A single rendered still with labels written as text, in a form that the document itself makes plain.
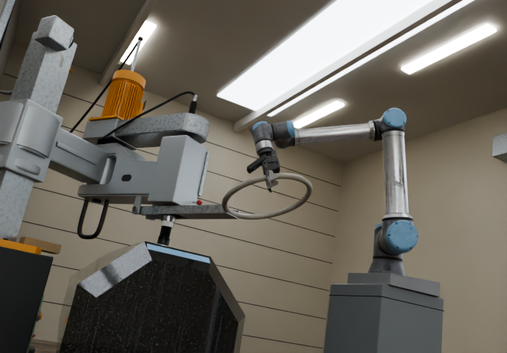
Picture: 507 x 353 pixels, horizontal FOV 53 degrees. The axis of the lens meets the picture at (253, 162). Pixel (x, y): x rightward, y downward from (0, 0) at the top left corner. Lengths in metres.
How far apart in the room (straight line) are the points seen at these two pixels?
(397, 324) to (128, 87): 2.32
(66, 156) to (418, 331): 2.19
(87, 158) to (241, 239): 5.62
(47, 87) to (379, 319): 2.22
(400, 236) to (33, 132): 2.02
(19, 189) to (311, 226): 7.02
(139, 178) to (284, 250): 6.15
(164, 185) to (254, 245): 5.90
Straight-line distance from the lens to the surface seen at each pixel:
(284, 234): 9.12
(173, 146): 3.07
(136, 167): 3.23
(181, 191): 2.99
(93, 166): 3.40
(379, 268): 2.68
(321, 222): 9.61
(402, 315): 2.54
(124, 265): 2.41
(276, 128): 2.59
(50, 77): 3.24
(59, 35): 3.22
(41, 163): 3.11
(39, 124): 3.07
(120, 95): 3.67
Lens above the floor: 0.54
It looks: 18 degrees up
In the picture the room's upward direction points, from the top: 10 degrees clockwise
